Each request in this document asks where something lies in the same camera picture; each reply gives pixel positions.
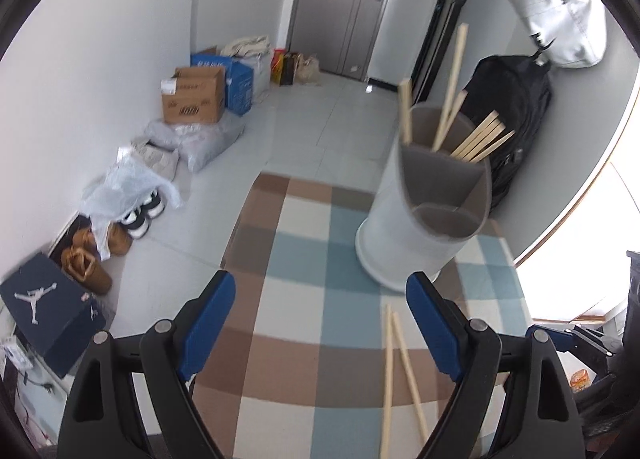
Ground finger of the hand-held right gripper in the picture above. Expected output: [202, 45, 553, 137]
[526, 321, 617, 357]

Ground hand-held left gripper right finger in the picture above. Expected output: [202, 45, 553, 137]
[406, 271, 587, 459]

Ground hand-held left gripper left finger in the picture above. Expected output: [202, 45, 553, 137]
[59, 270, 236, 459]

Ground wooden chopstick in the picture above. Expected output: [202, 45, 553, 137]
[457, 118, 505, 158]
[432, 24, 471, 152]
[470, 130, 517, 163]
[440, 91, 469, 142]
[450, 110, 500, 156]
[398, 79, 415, 144]
[462, 124, 508, 160]
[391, 313, 430, 442]
[380, 305, 393, 459]

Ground grey utensil holder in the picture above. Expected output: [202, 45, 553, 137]
[355, 105, 493, 292]

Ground checked tablecloth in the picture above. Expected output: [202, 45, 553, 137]
[192, 173, 533, 459]

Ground brown boot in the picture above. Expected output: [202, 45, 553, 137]
[72, 226, 133, 256]
[60, 244, 112, 296]

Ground black white sneakers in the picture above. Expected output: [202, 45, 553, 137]
[120, 191, 166, 240]

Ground clear plastic bag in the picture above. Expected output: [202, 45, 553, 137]
[82, 149, 182, 260]

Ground navy shoe box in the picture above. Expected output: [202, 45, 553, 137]
[0, 253, 107, 380]

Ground grey parcel bags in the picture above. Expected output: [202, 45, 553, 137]
[145, 111, 246, 172]

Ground brown cardboard box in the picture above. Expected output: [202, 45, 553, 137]
[161, 66, 227, 124]

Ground black backpack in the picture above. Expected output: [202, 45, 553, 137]
[457, 54, 553, 212]

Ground blue cardboard box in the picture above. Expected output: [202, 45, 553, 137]
[190, 46, 255, 116]

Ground white sack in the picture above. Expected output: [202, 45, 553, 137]
[250, 54, 273, 94]

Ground black paper bag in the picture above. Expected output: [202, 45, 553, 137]
[280, 53, 301, 86]

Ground beige bag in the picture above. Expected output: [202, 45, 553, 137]
[297, 54, 321, 86]

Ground white canvas bag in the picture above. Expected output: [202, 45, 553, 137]
[220, 35, 273, 60]

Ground black metal rack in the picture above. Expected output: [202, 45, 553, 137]
[412, 0, 481, 104]

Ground white tote bag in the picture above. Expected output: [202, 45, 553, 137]
[499, 0, 608, 70]

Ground grey door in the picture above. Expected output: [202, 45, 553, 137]
[287, 0, 406, 77]

